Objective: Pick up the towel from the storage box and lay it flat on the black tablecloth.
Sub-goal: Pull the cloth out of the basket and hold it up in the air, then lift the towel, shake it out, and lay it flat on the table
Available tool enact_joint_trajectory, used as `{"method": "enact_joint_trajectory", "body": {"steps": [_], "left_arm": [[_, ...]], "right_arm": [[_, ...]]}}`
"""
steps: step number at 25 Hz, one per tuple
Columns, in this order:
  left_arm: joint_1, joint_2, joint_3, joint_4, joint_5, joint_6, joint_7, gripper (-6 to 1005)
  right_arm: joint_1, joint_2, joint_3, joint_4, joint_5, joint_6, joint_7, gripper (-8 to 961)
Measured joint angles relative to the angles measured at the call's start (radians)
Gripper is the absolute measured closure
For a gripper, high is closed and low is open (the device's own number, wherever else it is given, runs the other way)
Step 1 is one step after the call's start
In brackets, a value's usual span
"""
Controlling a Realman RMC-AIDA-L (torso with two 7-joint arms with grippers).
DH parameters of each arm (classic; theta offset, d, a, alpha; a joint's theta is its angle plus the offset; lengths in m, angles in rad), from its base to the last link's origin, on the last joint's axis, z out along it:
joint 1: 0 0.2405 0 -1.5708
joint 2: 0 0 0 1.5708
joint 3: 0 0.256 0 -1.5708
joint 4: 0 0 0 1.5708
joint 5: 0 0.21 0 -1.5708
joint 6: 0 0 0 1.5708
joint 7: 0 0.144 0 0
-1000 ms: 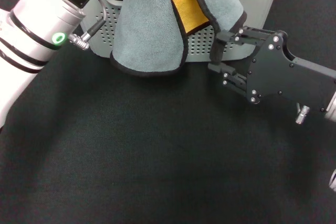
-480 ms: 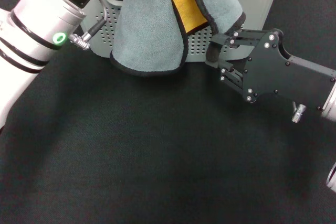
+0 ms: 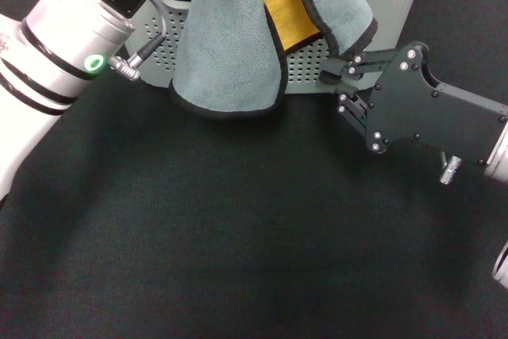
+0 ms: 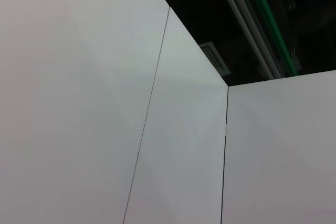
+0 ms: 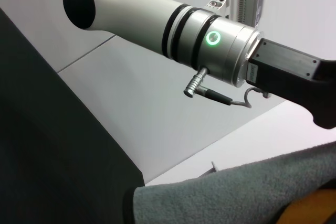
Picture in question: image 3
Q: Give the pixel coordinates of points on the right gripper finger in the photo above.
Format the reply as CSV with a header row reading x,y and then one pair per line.
x,y
373,63
355,110

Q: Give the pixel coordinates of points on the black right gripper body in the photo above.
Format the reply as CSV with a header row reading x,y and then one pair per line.
x,y
420,109

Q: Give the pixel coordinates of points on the grey and yellow towel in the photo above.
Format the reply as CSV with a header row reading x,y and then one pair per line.
x,y
222,57

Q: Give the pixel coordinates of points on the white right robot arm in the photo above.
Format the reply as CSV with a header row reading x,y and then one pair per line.
x,y
502,160

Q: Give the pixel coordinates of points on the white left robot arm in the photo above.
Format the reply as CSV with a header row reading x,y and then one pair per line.
x,y
59,45

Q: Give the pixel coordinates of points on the grey perforated storage box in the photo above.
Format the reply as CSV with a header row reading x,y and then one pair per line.
x,y
393,17

